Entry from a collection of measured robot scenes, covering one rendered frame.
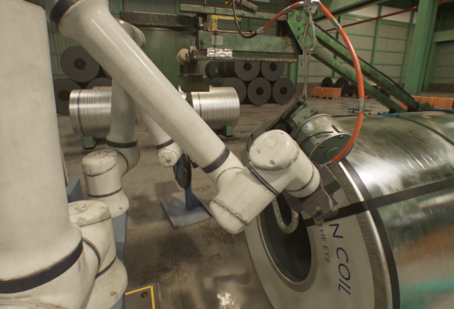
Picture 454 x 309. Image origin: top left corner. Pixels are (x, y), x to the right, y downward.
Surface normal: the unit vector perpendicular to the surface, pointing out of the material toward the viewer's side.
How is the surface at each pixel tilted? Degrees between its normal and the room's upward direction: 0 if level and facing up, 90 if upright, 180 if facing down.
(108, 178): 90
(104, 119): 94
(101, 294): 68
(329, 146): 115
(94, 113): 79
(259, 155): 47
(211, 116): 101
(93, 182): 89
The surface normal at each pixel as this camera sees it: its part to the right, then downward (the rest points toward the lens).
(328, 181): -0.59, -0.50
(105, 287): 0.75, -0.17
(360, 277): -0.94, 0.08
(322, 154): 0.24, 0.63
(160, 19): 0.55, 0.22
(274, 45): 0.33, 0.24
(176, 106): 0.49, -0.05
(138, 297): 0.00, -0.97
